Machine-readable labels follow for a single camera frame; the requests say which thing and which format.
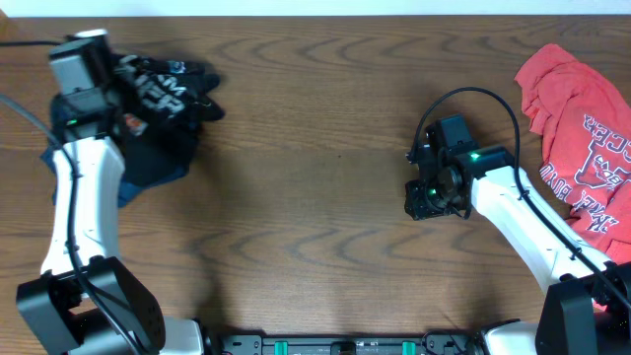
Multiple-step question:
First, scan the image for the black orange-patterned jersey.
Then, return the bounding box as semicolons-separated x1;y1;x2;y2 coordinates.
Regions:
111;53;225;137

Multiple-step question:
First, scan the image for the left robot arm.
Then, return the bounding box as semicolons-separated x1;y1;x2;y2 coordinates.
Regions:
16;32;208;354

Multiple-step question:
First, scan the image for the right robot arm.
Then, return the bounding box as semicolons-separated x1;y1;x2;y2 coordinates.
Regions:
404;114;630;355

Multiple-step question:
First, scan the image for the folded black garment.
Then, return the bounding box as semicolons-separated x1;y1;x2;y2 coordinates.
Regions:
122;123;200;187

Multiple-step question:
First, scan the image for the folded navy blue garment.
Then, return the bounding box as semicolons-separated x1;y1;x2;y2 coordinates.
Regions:
39;147;188;208

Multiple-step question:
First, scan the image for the red soccer t-shirt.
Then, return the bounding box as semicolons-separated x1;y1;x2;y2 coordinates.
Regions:
515;43;630;264

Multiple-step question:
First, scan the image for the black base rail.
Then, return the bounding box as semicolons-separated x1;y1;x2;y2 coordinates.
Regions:
216;330;485;355

